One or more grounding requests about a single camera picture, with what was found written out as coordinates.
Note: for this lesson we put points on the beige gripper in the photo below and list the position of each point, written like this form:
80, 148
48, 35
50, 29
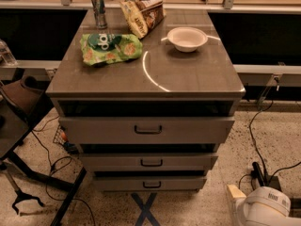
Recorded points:
252, 208

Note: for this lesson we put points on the grey bottom drawer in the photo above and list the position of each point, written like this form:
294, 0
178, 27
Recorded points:
152, 183

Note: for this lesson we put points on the grey drawer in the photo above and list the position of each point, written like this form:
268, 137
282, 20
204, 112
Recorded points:
148, 161
146, 130
152, 183

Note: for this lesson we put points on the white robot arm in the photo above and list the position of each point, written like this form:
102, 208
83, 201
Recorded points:
265, 206

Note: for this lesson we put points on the grey drawer cabinet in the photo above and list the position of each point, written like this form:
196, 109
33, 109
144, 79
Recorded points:
163, 82

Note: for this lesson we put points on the grey middle drawer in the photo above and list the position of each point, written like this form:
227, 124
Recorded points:
148, 161

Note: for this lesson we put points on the grey top drawer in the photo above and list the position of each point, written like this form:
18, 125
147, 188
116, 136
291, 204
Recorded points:
146, 130

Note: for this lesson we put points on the black metal floor stand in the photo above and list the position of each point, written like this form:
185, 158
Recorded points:
264, 179

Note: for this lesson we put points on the white paper bowl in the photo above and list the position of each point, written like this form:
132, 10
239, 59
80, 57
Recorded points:
187, 39

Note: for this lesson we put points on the green chip bag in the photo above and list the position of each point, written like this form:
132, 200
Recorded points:
102, 48

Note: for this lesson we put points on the yellow brown snack bag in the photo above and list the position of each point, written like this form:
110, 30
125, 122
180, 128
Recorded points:
142, 15

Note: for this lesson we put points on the black tripod stand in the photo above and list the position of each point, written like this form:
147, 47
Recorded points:
20, 196

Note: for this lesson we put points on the dark side table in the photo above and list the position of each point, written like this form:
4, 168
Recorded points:
12, 134

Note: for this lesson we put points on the brown chair seat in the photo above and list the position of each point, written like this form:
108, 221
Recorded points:
23, 96

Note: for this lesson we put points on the clear plastic bottle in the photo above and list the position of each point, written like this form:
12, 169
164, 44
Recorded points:
6, 54

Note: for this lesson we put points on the wire basket with items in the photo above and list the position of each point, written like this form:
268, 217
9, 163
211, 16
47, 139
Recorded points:
60, 138

